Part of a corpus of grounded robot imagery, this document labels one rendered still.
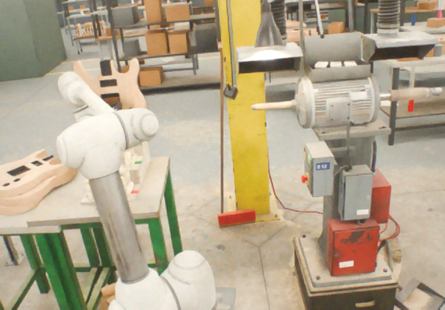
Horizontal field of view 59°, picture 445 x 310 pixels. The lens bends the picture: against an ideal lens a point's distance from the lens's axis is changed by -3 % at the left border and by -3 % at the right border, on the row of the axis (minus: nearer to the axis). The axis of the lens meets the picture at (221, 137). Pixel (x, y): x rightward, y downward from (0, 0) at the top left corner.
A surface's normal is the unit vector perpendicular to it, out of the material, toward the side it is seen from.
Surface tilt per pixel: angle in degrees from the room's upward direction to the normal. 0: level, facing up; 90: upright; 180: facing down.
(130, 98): 88
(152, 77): 90
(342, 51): 90
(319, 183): 90
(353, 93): 62
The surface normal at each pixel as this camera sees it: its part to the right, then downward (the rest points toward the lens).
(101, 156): 0.54, 0.15
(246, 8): 0.03, 0.39
